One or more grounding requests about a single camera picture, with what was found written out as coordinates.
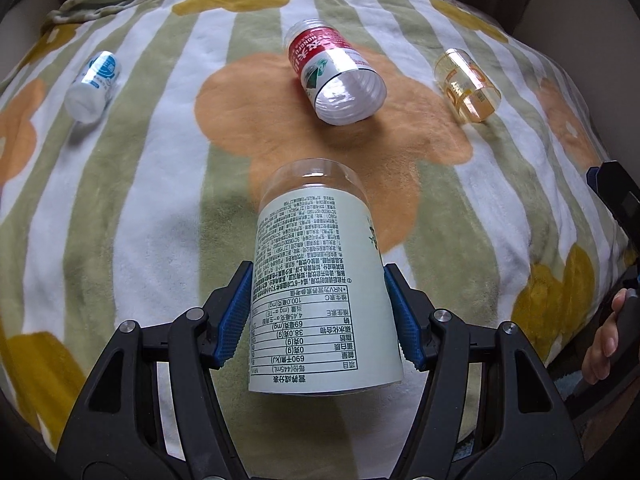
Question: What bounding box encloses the person's right hand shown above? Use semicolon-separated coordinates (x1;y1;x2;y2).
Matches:
582;288;627;385

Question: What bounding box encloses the white cup with blue label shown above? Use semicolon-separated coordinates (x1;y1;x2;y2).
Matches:
64;50;120;124

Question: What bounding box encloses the striped flower pattern blanket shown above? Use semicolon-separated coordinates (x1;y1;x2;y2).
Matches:
1;0;634;479

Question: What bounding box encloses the clear cup with white label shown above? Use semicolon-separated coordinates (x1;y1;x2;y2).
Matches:
248;158;402;396

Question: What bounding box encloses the yellow transparent cup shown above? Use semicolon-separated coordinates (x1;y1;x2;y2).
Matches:
434;49;501;124

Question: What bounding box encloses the clear cup with red label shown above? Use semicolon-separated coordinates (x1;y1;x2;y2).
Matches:
284;20;387;126

